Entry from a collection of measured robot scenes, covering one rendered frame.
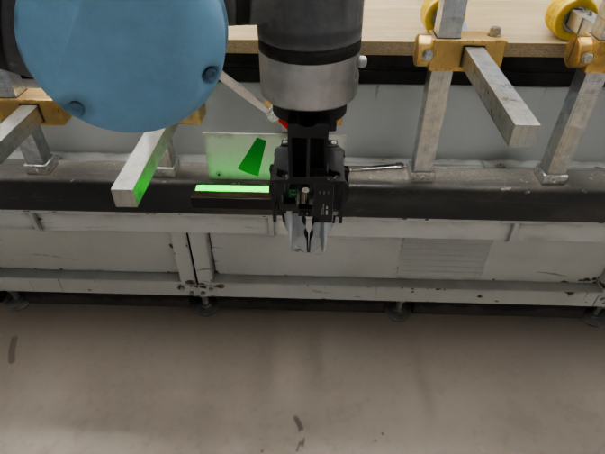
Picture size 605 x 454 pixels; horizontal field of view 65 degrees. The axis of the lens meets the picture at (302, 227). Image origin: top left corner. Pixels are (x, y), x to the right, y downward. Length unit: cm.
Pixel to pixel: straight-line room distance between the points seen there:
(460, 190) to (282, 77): 60
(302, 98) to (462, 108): 75
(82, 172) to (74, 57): 80
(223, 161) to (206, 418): 76
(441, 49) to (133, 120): 64
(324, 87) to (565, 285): 133
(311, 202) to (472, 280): 111
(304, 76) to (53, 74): 22
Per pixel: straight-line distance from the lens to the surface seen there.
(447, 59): 83
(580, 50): 90
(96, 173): 103
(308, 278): 146
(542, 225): 113
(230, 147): 90
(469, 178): 98
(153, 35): 24
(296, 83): 41
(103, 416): 149
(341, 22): 40
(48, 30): 24
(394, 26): 111
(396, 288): 147
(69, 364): 163
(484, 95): 72
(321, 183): 45
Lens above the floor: 122
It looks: 40 degrees down
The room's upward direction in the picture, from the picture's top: straight up
